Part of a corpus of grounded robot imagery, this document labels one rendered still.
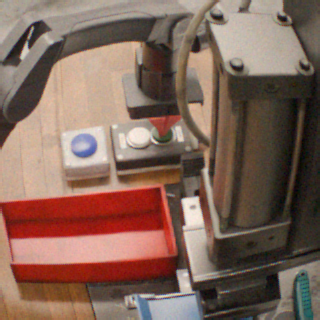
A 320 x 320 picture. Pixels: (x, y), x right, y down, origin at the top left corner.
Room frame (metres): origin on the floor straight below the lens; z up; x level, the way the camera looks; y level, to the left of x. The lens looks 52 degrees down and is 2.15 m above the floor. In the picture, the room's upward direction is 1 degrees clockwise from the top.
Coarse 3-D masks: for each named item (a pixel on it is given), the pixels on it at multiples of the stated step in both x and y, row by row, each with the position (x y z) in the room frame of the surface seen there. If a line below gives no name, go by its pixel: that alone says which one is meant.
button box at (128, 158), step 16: (112, 128) 1.00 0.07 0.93; (128, 128) 1.00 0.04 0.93; (144, 128) 1.00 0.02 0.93; (176, 128) 1.00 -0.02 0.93; (112, 144) 0.98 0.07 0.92; (128, 144) 0.97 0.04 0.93; (160, 144) 0.97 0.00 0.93; (176, 144) 0.97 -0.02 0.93; (192, 144) 0.98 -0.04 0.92; (128, 160) 0.94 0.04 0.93; (144, 160) 0.95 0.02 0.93; (160, 160) 0.95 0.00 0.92; (176, 160) 0.95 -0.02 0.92
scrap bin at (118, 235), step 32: (96, 192) 0.87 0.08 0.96; (128, 192) 0.87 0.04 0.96; (160, 192) 0.88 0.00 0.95; (32, 224) 0.84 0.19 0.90; (64, 224) 0.85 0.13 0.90; (96, 224) 0.85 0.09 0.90; (128, 224) 0.85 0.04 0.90; (160, 224) 0.86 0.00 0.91; (32, 256) 0.78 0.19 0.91; (64, 256) 0.79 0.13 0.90; (96, 256) 0.79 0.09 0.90; (128, 256) 0.80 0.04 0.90; (160, 256) 0.76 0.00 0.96
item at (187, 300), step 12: (144, 300) 0.66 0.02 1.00; (156, 300) 0.67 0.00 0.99; (168, 300) 0.67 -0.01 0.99; (180, 300) 0.67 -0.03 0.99; (192, 300) 0.67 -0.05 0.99; (144, 312) 0.63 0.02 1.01; (156, 312) 0.65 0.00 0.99; (168, 312) 0.65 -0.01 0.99; (180, 312) 0.65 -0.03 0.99; (192, 312) 0.64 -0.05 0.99
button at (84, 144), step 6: (78, 138) 0.97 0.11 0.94; (84, 138) 0.97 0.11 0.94; (90, 138) 0.97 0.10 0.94; (72, 144) 0.96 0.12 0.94; (78, 144) 0.96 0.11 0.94; (84, 144) 0.96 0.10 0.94; (90, 144) 0.96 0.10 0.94; (96, 144) 0.97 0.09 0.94; (72, 150) 0.95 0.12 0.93; (78, 150) 0.95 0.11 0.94; (84, 150) 0.95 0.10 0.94; (90, 150) 0.95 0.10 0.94; (84, 156) 0.95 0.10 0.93
